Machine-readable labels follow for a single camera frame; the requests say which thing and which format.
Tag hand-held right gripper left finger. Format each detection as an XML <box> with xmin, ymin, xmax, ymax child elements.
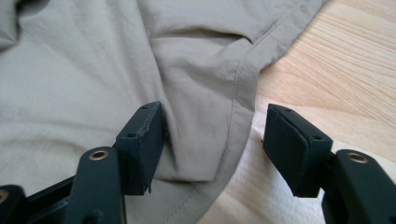
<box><xmin>115</xmin><ymin>101</ymin><xmax>166</xmax><ymax>196</ymax></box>

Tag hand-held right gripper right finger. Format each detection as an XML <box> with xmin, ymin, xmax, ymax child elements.
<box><xmin>262</xmin><ymin>103</ymin><xmax>334</xmax><ymax>199</ymax></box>

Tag khaki shorts with black drawstring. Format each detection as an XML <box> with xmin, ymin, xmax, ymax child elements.
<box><xmin>0</xmin><ymin>0</ymin><xmax>328</xmax><ymax>224</ymax></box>

